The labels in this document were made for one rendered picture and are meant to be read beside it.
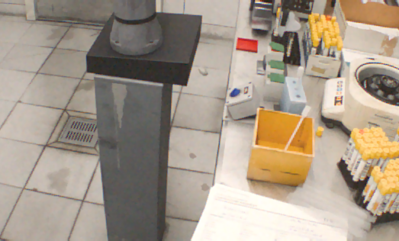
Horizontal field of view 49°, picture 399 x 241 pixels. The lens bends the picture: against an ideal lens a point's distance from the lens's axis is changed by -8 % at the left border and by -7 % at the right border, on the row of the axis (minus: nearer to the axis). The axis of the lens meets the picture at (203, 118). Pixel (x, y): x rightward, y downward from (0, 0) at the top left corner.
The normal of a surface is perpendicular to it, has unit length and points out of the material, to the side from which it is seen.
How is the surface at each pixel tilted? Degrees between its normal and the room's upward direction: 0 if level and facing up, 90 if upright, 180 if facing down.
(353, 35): 91
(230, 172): 0
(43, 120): 0
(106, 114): 90
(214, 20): 90
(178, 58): 4
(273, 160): 90
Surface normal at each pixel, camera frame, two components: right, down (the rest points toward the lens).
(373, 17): -0.14, 0.64
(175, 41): 0.03, -0.78
